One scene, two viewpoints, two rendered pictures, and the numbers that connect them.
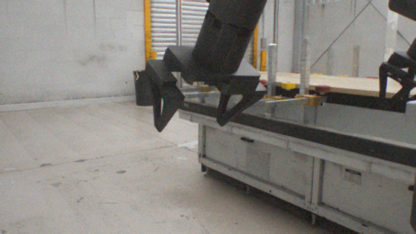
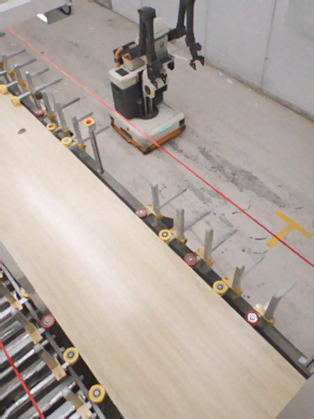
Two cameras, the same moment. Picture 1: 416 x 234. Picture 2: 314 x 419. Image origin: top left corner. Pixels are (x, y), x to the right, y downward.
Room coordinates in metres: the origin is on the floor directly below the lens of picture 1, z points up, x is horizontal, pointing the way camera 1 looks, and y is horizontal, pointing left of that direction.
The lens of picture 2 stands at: (3.59, -0.56, 2.95)
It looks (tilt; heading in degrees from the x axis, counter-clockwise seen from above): 52 degrees down; 179
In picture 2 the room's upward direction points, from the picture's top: 5 degrees counter-clockwise
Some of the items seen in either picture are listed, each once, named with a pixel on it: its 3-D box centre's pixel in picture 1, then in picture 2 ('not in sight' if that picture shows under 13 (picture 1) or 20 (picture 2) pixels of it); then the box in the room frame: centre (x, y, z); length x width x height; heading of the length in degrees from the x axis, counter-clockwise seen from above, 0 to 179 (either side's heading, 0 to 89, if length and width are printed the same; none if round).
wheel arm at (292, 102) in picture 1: (297, 102); (163, 203); (1.91, -0.47, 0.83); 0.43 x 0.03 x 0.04; 125
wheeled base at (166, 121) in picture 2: not in sight; (147, 120); (0.11, -0.50, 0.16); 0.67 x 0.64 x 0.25; 34
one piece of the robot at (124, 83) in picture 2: not in sight; (139, 84); (0.04, -0.55, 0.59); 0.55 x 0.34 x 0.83; 124
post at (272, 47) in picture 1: (271, 84); (180, 230); (2.20, -0.38, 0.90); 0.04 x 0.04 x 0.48; 35
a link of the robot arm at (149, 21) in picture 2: not in sight; (150, 37); (0.61, -0.42, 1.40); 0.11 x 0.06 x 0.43; 124
